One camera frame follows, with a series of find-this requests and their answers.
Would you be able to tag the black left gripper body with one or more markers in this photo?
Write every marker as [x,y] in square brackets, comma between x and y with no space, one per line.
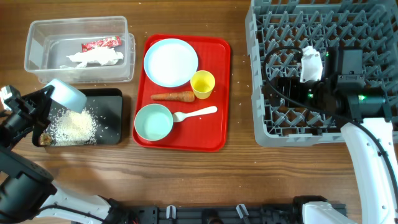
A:
[17,122]

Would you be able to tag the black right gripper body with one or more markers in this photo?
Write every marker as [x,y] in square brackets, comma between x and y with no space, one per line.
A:
[305,93]

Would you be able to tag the brown walnut food scrap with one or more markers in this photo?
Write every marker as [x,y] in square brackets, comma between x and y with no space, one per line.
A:
[45,139]

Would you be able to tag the white rice grains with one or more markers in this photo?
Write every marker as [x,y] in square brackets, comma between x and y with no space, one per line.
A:
[69,128]

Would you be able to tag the light blue bowl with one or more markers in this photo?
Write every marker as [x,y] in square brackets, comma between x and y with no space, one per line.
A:
[67,96]

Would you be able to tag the white tissue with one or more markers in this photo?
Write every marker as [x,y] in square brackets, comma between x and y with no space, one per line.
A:
[100,55]

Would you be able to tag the yellow plastic cup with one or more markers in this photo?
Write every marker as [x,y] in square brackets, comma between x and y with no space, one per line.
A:
[202,84]

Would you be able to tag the red snack wrapper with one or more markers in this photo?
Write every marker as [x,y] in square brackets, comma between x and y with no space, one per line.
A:
[108,42]

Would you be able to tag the orange carrot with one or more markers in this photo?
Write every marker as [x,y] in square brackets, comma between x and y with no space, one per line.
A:
[183,96]

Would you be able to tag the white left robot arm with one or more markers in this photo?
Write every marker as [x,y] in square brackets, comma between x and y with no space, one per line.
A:
[29,190]

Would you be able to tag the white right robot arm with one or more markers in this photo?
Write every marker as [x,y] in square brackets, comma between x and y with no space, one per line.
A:
[334,85]

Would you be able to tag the grey dishwasher rack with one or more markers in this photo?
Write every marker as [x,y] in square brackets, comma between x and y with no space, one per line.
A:
[272,27]

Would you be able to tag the black waste tray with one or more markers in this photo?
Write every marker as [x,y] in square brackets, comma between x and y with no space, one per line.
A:
[105,102]

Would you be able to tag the clear plastic waste bin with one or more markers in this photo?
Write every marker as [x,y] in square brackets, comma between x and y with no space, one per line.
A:
[50,43]

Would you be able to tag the red plastic tray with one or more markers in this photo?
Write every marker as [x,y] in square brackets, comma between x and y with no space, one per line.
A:
[200,133]

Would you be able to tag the mint green bowl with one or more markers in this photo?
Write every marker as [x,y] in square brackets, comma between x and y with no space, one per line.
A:
[153,122]

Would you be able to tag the white plastic spoon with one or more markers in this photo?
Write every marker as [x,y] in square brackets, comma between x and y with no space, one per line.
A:
[180,116]

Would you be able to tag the large light blue plate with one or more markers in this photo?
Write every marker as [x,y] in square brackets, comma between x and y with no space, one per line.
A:
[170,62]

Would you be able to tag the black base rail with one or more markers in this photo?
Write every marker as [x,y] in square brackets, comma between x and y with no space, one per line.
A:
[265,214]

